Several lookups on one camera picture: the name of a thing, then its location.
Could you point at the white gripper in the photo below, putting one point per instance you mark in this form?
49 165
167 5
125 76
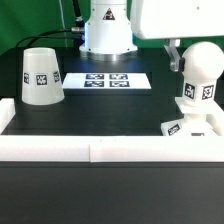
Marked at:
165 19

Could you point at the white lamp bulb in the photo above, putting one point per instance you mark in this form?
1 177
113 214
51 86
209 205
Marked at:
204 64

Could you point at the white lamp base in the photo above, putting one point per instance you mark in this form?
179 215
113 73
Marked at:
203 120

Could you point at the white lamp shade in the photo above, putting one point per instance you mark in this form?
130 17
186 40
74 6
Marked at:
41 80

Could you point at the white marker plate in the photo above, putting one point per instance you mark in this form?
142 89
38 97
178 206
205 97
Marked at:
106 81

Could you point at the white foam fence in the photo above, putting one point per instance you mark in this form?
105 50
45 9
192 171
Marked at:
104 149

